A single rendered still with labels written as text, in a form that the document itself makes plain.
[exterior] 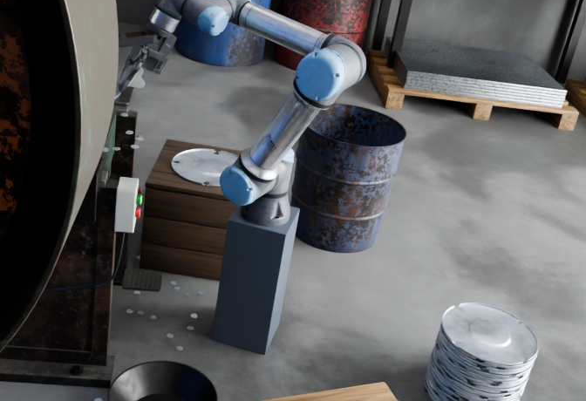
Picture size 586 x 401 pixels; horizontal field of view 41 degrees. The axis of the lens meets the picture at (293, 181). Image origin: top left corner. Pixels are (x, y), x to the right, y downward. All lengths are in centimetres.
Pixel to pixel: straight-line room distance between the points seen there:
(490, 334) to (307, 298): 71
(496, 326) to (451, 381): 22
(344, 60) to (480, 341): 96
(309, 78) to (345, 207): 117
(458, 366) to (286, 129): 88
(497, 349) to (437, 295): 66
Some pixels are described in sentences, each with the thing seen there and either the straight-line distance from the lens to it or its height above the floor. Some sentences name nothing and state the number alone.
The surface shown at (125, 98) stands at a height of 78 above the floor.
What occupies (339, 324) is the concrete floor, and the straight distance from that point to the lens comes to 274.
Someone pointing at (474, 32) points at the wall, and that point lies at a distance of 588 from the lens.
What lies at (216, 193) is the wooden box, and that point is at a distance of 267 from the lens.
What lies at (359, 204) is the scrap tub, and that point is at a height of 23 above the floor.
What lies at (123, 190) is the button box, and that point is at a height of 62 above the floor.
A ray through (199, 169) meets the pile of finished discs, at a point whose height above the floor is 36.
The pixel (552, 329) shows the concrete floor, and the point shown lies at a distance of 306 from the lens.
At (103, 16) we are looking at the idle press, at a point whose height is 140.
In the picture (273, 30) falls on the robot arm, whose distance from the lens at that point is 214.
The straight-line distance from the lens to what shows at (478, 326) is 247.
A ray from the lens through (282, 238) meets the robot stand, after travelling 230.
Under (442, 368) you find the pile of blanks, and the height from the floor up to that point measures 13.
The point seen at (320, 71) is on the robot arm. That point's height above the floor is 101.
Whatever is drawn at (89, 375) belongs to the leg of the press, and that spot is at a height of 3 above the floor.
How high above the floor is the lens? 160
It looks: 26 degrees down
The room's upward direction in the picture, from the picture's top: 10 degrees clockwise
